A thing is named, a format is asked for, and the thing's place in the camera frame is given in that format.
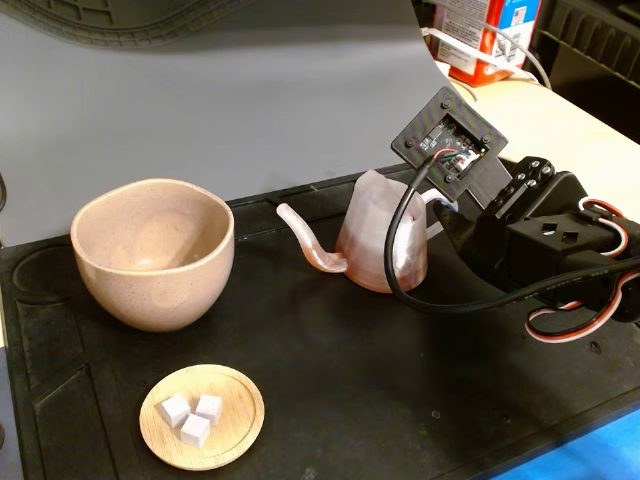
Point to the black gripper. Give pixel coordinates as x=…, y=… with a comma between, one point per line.
x=481, y=231

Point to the red and white carton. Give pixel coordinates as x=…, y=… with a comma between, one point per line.
x=495, y=30

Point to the dark grey mat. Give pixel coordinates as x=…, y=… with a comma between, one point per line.
x=200, y=100

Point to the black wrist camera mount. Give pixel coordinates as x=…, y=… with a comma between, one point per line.
x=425, y=130

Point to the black rubber work mat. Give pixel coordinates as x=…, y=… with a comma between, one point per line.
x=350, y=375

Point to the white sugar cube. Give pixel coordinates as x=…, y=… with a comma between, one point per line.
x=209, y=407
x=175, y=412
x=195, y=431

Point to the blue tape strip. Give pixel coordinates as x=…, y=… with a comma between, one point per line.
x=600, y=450

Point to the dark ribbed rubber mat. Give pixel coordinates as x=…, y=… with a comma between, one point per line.
x=100, y=20

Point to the translucent pink gooseneck kettle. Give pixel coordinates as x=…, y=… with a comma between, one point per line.
x=365, y=240

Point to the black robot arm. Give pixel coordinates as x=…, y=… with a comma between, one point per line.
x=634, y=240

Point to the round wooden saucer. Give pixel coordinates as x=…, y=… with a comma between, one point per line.
x=230, y=440

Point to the beige speckled ceramic cup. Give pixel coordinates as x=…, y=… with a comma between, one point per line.
x=150, y=295

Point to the black slatted crate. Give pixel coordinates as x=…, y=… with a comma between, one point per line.
x=590, y=60

